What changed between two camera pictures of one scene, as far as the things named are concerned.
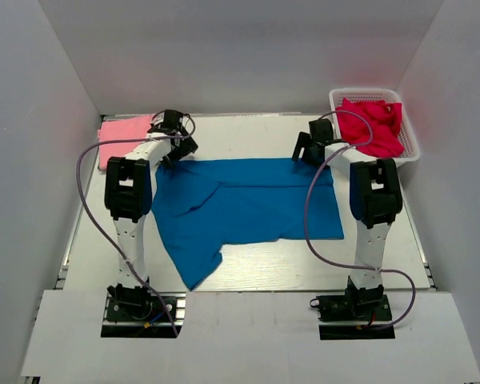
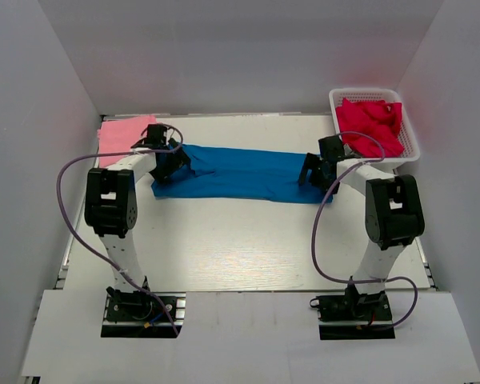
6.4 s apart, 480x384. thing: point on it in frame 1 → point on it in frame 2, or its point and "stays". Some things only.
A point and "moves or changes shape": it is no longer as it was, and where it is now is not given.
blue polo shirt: x=201 y=205 moves or changes shape
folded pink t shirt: x=122 y=129 stays
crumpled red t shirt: x=385 y=119 stays
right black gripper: x=304 y=148 → x=318 y=172
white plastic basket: x=411 y=150 stays
